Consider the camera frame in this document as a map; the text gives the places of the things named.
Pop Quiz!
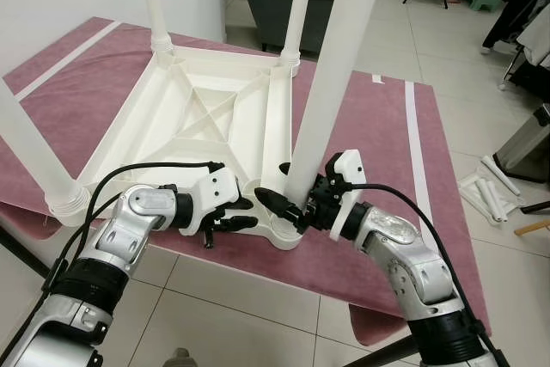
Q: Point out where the steel trash bin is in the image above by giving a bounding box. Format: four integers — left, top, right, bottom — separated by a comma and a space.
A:
494, 105, 550, 184

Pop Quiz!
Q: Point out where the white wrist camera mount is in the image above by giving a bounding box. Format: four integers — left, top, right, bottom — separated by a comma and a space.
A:
325, 150, 367, 235
176, 165, 242, 235

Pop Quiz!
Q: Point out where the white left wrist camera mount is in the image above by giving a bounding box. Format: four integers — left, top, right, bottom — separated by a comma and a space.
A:
176, 165, 242, 235

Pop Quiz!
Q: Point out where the dark grey armchair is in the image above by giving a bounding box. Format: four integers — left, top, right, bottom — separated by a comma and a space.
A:
239, 0, 346, 52

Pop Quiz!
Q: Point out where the white plastic tube bundle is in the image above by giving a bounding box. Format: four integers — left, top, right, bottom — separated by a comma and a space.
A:
460, 154, 525, 224

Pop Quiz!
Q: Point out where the maroon cloth with white stripes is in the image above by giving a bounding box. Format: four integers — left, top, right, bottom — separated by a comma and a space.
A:
0, 16, 491, 352

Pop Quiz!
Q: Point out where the white plastic table leg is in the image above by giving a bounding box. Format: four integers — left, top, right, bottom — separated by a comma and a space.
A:
284, 0, 389, 210
137, 0, 178, 64
0, 75, 92, 227
279, 0, 321, 69

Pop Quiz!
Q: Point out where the dark robot left foot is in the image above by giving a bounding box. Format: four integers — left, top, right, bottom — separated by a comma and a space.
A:
163, 348, 196, 367

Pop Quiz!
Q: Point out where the white plastic children table top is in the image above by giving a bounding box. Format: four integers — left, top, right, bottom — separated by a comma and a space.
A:
47, 40, 308, 252

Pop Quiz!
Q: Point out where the light wooden stick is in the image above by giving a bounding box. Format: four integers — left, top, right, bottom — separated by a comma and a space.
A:
514, 220, 550, 238

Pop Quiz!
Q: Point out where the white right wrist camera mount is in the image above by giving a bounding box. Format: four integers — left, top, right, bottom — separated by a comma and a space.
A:
325, 150, 367, 235

